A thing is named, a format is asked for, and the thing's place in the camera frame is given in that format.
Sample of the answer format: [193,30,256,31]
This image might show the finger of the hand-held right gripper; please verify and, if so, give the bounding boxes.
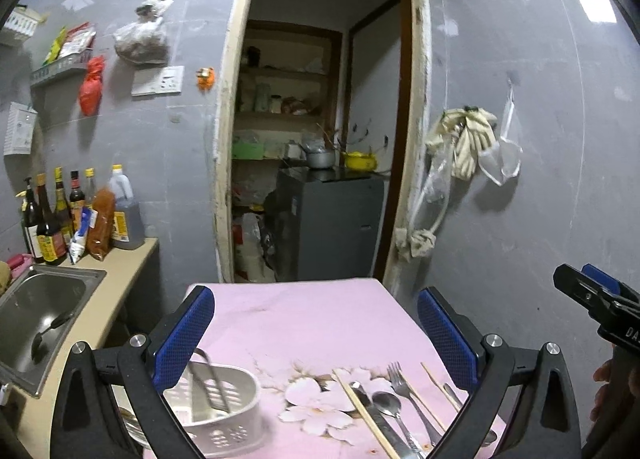
[552,264,621,313]
[581,264,640,298]

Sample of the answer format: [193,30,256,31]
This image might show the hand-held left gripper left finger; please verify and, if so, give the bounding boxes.
[50,285,216,459]

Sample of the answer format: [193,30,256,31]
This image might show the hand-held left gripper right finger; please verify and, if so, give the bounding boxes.
[416,286,583,459]

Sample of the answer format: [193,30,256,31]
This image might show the wooden chopstick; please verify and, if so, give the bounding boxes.
[420,362,463,411]
[331,369,397,459]
[399,372,449,432]

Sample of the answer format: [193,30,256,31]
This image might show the metal spoon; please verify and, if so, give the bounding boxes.
[442,383,498,446]
[118,406,151,447]
[372,390,428,459]

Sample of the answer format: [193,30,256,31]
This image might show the metal fork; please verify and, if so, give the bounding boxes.
[386,361,444,446]

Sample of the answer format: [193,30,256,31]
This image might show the white plastic utensil basket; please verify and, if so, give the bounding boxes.
[162,364,262,458]

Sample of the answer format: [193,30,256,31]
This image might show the metal table knife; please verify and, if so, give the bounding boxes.
[349,380,426,459]

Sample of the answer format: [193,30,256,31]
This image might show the person's right hand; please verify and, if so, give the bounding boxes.
[591,358,615,422]

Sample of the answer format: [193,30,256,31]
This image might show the metal slotted spatula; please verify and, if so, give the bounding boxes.
[187,348,232,415]

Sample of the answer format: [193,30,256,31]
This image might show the beige kitchen counter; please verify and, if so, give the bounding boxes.
[0,237,160,459]

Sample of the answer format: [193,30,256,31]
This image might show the knotted cream rag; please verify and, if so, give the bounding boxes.
[395,226,437,260]

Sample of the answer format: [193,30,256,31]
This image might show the white plastic bag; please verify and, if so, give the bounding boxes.
[234,212,276,283]

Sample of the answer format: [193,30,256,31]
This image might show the large oil jug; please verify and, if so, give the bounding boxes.
[106,164,146,251]

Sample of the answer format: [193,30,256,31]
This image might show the pink floral tablecloth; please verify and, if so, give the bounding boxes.
[112,278,506,459]

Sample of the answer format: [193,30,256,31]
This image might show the red-brown spice packet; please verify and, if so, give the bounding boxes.
[85,188,116,263]

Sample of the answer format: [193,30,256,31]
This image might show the white and blue pouch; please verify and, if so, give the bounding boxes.
[70,206,99,264]

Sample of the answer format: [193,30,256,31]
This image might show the black ladle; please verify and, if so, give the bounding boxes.
[31,311,73,360]

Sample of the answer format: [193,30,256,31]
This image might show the hanging clear plastic bag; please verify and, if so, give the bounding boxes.
[477,79,524,187]

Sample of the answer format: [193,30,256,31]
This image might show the stainless steel sink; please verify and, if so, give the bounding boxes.
[0,264,107,397]

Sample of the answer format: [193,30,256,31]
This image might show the grey refrigerator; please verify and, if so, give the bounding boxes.
[265,166,391,283]

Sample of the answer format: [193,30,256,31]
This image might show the dark sauce bottle yellow label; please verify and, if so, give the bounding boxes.
[36,173,69,266]

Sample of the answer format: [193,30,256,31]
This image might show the clear glass bottle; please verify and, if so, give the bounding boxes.
[84,168,99,211]

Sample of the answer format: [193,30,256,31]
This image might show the dark sauce bottle red label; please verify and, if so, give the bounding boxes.
[69,170,87,234]

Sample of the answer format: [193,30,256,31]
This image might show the dark sauce bottle yellow cap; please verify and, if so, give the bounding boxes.
[53,167,76,237]

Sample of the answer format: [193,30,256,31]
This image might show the pink cloth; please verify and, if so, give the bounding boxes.
[5,254,37,276]

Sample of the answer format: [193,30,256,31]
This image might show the hanging cream work gloves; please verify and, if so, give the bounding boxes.
[425,106,499,180]

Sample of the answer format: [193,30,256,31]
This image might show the dark pump sauce bottle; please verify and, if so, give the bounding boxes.
[20,176,45,262]

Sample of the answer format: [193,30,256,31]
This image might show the green box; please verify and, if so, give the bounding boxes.
[232,136,265,160]

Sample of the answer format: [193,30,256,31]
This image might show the yellow bowl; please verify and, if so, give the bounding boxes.
[344,150,377,171]

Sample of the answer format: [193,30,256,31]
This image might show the metal pot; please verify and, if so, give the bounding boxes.
[302,146,335,170]

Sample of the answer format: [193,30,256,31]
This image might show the wooden shelf unit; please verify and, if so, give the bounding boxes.
[232,19,347,166]

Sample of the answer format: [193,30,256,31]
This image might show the red plastic bag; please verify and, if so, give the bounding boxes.
[78,56,107,116]

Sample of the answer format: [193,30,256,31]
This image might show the clear bag of dried goods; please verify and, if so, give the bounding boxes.
[113,18,169,65]

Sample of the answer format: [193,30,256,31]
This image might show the red and white packet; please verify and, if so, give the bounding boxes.
[62,22,96,58]

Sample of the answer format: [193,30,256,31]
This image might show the yellow-green packet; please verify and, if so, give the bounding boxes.
[43,26,67,66]

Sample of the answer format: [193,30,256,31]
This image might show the white hose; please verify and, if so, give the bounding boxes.
[409,142,451,241]

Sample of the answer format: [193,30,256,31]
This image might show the door frame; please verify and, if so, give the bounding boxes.
[212,0,434,291]

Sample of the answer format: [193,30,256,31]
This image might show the white wall socket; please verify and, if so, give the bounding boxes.
[131,66,185,97]

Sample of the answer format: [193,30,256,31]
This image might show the white wall box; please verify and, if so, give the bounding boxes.
[3,102,39,156]

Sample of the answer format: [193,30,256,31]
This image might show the metal wall rack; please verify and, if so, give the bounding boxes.
[30,46,96,88]

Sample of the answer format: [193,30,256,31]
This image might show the white wall basket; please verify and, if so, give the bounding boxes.
[0,6,49,36]

